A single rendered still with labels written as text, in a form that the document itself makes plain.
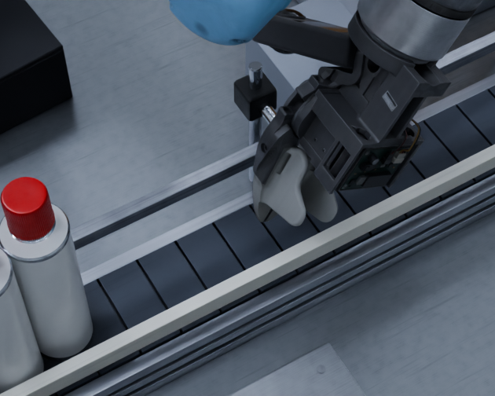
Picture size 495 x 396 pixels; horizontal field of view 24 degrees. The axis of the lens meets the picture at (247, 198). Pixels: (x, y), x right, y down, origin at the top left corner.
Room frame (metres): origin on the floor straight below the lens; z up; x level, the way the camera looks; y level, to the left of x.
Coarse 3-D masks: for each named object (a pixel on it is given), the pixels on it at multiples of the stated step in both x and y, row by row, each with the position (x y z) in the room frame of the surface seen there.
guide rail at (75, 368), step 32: (480, 160) 0.61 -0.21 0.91; (416, 192) 0.57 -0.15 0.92; (352, 224) 0.54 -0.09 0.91; (288, 256) 0.51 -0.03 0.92; (320, 256) 0.52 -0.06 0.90; (224, 288) 0.47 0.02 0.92; (256, 288) 0.48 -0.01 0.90; (160, 320) 0.44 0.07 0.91; (192, 320) 0.45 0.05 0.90; (96, 352) 0.42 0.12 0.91; (128, 352) 0.42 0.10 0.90; (32, 384) 0.39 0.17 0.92; (64, 384) 0.39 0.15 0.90
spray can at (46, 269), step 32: (32, 192) 0.45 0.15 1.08; (0, 224) 0.46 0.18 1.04; (32, 224) 0.44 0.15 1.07; (64, 224) 0.45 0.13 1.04; (32, 256) 0.43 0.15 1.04; (64, 256) 0.44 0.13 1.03; (32, 288) 0.43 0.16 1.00; (64, 288) 0.43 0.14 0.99; (32, 320) 0.43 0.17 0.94; (64, 320) 0.43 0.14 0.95; (64, 352) 0.43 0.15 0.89
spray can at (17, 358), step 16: (0, 256) 0.43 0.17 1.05; (0, 272) 0.41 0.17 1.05; (0, 288) 0.40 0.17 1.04; (16, 288) 0.42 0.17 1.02; (0, 304) 0.40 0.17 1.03; (16, 304) 0.41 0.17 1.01; (0, 320) 0.39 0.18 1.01; (16, 320) 0.40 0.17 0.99; (0, 336) 0.39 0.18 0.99; (16, 336) 0.40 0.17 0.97; (32, 336) 0.42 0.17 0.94; (0, 352) 0.39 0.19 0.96; (16, 352) 0.40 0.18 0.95; (32, 352) 0.41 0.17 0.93; (0, 368) 0.39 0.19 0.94; (16, 368) 0.39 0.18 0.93; (32, 368) 0.40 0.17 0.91; (0, 384) 0.39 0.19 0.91; (16, 384) 0.39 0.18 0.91
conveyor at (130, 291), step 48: (480, 96) 0.71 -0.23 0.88; (432, 144) 0.65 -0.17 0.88; (480, 144) 0.65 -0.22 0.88; (336, 192) 0.60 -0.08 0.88; (384, 192) 0.60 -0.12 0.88; (192, 240) 0.54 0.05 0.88; (240, 240) 0.54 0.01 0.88; (288, 240) 0.54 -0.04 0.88; (96, 288) 0.49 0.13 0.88; (144, 288) 0.49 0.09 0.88; (192, 288) 0.49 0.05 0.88; (96, 336) 0.45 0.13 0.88
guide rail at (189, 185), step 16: (464, 48) 0.70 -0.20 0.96; (480, 48) 0.70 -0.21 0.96; (448, 64) 0.68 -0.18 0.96; (464, 64) 0.69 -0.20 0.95; (256, 144) 0.59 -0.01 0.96; (224, 160) 0.57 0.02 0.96; (240, 160) 0.57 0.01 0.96; (192, 176) 0.55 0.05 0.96; (208, 176) 0.55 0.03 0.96; (224, 176) 0.56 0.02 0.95; (160, 192) 0.54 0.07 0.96; (176, 192) 0.54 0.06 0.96; (192, 192) 0.55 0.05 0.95; (128, 208) 0.52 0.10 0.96; (144, 208) 0.52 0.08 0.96; (160, 208) 0.53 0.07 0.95; (96, 224) 0.51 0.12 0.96; (112, 224) 0.51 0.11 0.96; (128, 224) 0.51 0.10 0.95; (80, 240) 0.49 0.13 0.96
